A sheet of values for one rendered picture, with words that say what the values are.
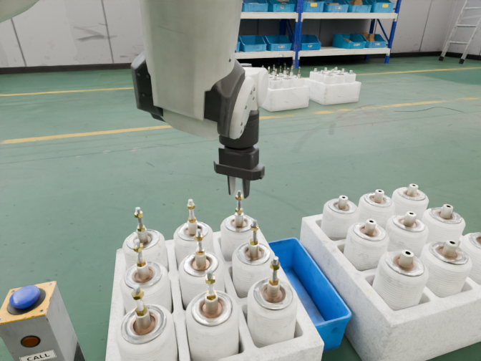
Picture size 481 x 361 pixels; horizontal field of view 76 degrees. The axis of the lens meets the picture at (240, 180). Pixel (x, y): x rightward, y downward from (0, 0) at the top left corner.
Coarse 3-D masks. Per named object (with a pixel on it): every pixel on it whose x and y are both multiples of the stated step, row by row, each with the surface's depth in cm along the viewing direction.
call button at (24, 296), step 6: (24, 288) 50; (30, 288) 50; (36, 288) 50; (12, 294) 49; (18, 294) 49; (24, 294) 49; (30, 294) 49; (36, 294) 49; (12, 300) 48; (18, 300) 48; (24, 300) 48; (30, 300) 48; (36, 300) 49; (12, 306) 47; (18, 306) 47; (24, 306) 48
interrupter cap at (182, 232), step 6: (198, 222) 79; (180, 228) 76; (186, 228) 77; (198, 228) 77; (204, 228) 76; (180, 234) 74; (186, 234) 74; (192, 234) 75; (204, 234) 74; (186, 240) 73; (192, 240) 72
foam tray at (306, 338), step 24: (168, 240) 84; (216, 240) 84; (264, 240) 84; (120, 264) 76; (168, 264) 84; (120, 312) 63; (240, 312) 63; (240, 336) 59; (312, 336) 59; (120, 360) 55; (216, 360) 55; (240, 360) 55; (264, 360) 55; (288, 360) 56; (312, 360) 59
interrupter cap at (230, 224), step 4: (232, 216) 81; (244, 216) 81; (248, 216) 81; (228, 220) 80; (232, 220) 80; (244, 220) 80; (248, 220) 80; (252, 220) 79; (228, 224) 78; (232, 224) 78; (244, 224) 78; (248, 224) 78; (228, 228) 76; (232, 228) 76; (236, 228) 76; (240, 228) 76; (244, 228) 76; (248, 228) 76; (236, 232) 75; (240, 232) 75
